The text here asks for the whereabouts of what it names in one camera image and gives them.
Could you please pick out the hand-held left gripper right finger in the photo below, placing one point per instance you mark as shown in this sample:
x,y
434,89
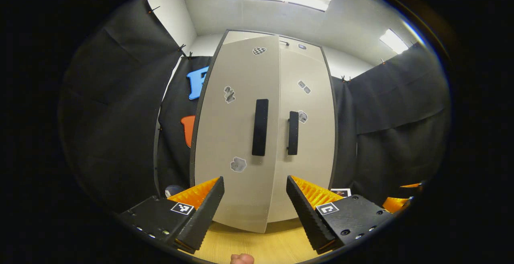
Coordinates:
x,y
309,216

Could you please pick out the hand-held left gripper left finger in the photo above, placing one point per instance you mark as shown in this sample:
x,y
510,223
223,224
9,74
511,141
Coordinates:
x,y
204,216

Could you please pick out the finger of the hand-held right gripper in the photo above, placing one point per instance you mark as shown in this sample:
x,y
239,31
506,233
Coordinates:
x,y
395,204
411,185

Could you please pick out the white cabinet door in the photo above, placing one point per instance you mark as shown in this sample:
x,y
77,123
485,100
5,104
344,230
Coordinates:
x,y
237,127
313,155

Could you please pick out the white shoe cabinet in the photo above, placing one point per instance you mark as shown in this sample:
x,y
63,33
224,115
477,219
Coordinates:
x,y
245,36

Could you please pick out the small ceiling light panel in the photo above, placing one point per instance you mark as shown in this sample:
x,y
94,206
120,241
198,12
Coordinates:
x,y
394,41

